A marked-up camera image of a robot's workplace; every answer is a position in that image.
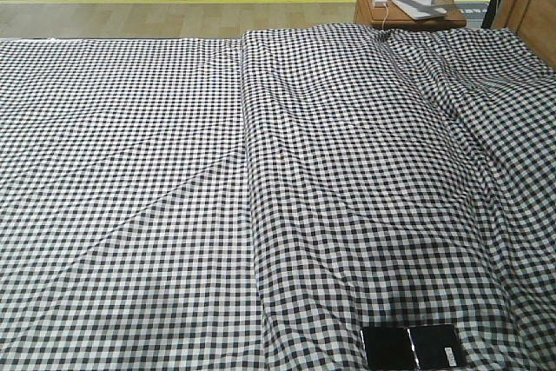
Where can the black foldable smartphone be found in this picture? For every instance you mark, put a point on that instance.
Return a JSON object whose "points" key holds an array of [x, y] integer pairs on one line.
{"points": [[434, 347]]}

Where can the wooden bedside table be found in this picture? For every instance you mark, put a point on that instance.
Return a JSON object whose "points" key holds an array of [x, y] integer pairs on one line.
{"points": [[392, 17]]}

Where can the wooden headboard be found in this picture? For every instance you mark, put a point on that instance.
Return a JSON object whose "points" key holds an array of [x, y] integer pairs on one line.
{"points": [[533, 21]]}

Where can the black white checkered quilt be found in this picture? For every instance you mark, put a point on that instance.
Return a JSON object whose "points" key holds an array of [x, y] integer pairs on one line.
{"points": [[400, 179]]}

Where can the white charger adapter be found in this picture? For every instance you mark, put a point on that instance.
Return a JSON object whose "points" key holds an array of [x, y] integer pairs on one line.
{"points": [[379, 3]]}

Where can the black white checkered bedsheet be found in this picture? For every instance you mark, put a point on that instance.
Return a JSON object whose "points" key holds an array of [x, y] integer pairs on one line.
{"points": [[125, 242]]}

